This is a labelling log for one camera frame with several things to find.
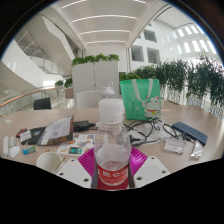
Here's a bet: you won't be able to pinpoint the clear water bottle red label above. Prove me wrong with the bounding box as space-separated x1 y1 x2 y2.
93 98 132 191

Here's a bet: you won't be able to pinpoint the white snack packet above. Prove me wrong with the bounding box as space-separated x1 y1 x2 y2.
190 139 204 160

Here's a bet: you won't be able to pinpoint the white cabinet topped with plants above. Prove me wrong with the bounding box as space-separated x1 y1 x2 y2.
71 53 120 101

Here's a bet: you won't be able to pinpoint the row of green hedge plants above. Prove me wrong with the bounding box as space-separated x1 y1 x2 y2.
119 54 224 118

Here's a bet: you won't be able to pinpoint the clear lidded drink cup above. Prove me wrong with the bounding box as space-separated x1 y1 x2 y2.
100 82 116 100

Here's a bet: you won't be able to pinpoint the white chair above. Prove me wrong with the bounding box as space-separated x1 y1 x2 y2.
75 90 103 109

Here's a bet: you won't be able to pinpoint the glass railing wooden handrail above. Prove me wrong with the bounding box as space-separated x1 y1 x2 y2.
0 85 58 116

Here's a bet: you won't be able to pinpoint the white mug gold grid lines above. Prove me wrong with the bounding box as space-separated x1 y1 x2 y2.
35 151 64 174

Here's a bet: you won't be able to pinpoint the gold spoon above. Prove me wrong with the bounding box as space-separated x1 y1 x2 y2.
54 157 67 172

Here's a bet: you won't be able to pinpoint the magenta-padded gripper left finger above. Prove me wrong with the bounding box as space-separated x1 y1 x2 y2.
55 148 98 190

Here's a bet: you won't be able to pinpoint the red and black phone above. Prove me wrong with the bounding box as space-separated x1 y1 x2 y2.
15 127 28 139

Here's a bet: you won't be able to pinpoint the small blue green packet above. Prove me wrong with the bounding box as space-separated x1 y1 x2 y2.
22 145 37 156

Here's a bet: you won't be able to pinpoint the ceiling light strips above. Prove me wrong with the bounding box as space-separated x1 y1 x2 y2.
61 0 148 46

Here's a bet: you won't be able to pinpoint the green tote bag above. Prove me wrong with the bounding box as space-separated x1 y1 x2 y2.
119 78 163 121

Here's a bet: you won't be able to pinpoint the potted plants wooden planter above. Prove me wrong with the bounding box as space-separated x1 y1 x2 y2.
54 77 75 100

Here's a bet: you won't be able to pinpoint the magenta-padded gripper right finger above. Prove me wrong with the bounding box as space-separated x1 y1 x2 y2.
127 146 171 189

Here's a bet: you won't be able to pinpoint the colourful sticker sheet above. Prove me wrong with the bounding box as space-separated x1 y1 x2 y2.
55 133 96 157

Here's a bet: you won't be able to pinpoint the black cables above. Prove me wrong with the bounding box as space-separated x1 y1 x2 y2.
96 116 188 147

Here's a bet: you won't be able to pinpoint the black chair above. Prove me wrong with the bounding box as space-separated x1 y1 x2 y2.
32 97 53 111

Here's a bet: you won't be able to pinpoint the white printed card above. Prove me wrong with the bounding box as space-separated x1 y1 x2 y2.
164 138 186 155

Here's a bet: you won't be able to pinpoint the black power adapter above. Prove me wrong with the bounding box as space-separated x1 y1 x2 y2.
73 120 91 132

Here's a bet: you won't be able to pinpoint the dark blue keyboard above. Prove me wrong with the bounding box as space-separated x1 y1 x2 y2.
171 120 209 147

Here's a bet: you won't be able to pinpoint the black folder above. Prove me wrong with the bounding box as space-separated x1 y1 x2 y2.
19 125 48 146

